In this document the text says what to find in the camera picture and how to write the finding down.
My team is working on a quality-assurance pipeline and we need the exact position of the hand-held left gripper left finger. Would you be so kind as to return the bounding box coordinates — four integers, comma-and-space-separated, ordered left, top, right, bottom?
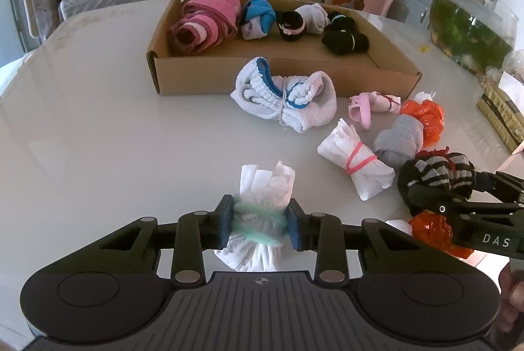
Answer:
41, 194, 235, 287

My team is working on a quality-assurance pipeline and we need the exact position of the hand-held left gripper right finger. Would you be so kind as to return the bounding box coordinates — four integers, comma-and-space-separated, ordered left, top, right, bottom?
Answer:
287, 200, 481, 287

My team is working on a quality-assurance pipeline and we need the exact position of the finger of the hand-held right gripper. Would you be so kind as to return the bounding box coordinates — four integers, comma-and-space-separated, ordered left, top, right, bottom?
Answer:
474, 170, 524, 200
404, 186, 524, 219

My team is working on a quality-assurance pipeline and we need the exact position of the orange plastic bag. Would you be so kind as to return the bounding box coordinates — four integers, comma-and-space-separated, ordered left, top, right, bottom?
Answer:
399, 99, 445, 149
409, 211, 473, 258

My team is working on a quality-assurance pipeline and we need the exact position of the black grey striped sock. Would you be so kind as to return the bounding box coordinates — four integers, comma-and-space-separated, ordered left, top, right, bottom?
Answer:
398, 150, 476, 212

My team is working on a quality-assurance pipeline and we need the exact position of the white cloth bundle green band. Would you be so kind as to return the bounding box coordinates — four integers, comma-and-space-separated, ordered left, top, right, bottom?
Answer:
213, 160, 296, 273

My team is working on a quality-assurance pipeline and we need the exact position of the white blue knitted bundle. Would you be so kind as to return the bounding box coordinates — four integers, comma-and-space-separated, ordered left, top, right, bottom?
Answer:
230, 57, 338, 134

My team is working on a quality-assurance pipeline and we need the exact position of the shallow cardboard box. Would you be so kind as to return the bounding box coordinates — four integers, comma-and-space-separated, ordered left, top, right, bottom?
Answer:
146, 0, 422, 100

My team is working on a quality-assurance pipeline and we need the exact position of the white desktop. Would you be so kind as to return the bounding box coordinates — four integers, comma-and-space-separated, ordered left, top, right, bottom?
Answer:
0, 0, 524, 351

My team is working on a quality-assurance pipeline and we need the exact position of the person's right hand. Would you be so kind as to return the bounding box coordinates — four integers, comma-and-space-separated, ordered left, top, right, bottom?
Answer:
497, 264, 524, 343

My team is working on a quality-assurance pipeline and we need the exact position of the yellow tissue box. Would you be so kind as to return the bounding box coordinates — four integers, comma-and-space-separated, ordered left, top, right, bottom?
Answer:
477, 70, 524, 155

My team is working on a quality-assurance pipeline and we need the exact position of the grey sock roll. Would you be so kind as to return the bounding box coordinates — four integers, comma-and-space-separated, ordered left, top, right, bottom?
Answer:
372, 116, 424, 174

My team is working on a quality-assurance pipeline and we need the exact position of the white cloth bundle red band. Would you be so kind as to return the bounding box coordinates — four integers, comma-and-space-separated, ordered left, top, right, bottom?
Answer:
317, 119, 396, 201

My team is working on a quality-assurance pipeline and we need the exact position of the clear plastic bag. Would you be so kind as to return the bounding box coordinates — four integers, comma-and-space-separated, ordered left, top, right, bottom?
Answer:
485, 48, 524, 90

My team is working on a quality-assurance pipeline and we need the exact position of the small pink sock bundle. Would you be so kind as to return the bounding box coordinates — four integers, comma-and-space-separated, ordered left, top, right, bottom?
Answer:
348, 91, 402, 131

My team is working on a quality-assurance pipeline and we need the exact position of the glass fishbowl with plants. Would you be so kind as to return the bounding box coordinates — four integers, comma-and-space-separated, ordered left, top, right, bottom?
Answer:
428, 0, 520, 75

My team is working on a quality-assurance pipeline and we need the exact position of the black sock yellow band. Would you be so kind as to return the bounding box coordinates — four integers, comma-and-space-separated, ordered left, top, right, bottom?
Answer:
321, 29, 370, 57

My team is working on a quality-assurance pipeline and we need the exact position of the pink sock roll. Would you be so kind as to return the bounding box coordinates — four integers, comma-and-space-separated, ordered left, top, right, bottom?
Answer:
168, 0, 242, 57

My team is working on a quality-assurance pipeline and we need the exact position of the black sock pink band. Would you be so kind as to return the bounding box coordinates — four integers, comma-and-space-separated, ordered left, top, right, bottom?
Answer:
276, 10, 306, 45

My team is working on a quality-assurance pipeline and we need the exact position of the black sock teal band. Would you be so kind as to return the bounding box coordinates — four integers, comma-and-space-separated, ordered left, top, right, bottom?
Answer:
327, 11, 357, 33

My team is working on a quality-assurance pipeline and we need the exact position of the pale grey sock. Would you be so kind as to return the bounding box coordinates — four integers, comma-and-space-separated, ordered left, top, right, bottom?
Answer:
295, 3, 331, 36

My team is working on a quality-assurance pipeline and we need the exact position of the blue grey sock bundle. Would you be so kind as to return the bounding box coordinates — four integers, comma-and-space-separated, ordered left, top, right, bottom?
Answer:
240, 0, 277, 41

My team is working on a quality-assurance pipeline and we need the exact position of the pink plastic chair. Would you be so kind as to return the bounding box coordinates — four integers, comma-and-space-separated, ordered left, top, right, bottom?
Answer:
362, 0, 394, 15

